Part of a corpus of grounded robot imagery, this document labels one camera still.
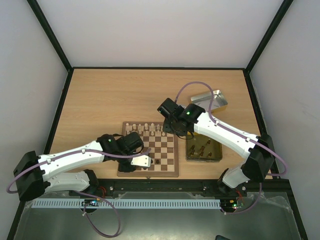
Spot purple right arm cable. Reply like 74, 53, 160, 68
174, 81, 288, 216

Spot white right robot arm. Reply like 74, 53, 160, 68
157, 98, 274, 196

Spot white slotted cable duct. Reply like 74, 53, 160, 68
30, 198, 221, 210

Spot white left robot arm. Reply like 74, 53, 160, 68
6, 132, 151, 202

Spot silver tin lid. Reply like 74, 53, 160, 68
190, 90, 228, 113

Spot wooden chessboard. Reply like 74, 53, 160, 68
117, 121, 179, 179

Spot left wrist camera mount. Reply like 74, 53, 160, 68
130, 155, 152, 168

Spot gold tin tray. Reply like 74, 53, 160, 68
185, 133, 223, 163

